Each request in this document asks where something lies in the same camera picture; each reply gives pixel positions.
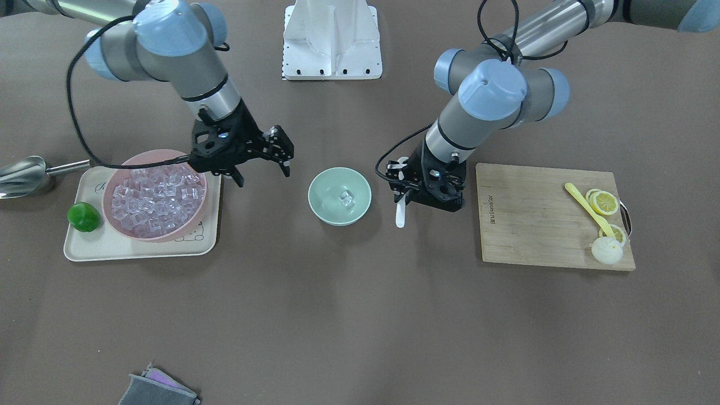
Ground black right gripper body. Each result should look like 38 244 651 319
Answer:
196 99 263 169

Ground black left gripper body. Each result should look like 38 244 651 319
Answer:
406 141 466 212

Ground white ceramic spoon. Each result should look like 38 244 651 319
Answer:
395 156 409 228

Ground clear ice cube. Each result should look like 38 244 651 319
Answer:
339 190 354 209

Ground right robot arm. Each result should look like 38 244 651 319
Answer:
2 1 295 186

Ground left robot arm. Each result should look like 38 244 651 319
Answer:
381 1 719 227

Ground mint green bowl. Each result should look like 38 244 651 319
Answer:
308 167 372 227

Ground pink bowl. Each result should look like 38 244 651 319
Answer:
101 149 208 244

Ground pile of clear ice cubes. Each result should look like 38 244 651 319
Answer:
110 163 205 239

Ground steel ice scoop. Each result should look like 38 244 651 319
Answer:
1 156 92 199

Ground bamboo cutting board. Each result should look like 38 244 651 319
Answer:
475 163 636 272

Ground cream plastic tray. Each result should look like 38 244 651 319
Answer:
64 176 222 262

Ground green lime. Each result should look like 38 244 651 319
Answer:
66 201 102 232

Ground lemon slice stack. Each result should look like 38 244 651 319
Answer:
584 188 620 216

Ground yellow plastic knife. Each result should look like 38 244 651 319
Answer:
564 182 615 237

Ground white steamed bun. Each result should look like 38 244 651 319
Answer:
591 236 623 265

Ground lemon slice near bun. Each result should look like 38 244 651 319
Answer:
592 224 627 250

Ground grey folded cloth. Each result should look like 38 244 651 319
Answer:
118 364 201 404

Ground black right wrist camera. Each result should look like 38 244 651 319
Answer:
188 121 263 174

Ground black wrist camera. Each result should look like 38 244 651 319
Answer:
423 162 466 212
188 121 263 174

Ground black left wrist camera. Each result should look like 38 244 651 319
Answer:
423 162 466 212

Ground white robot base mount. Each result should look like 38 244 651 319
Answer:
281 1 383 80

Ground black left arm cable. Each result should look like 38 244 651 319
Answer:
375 0 570 186

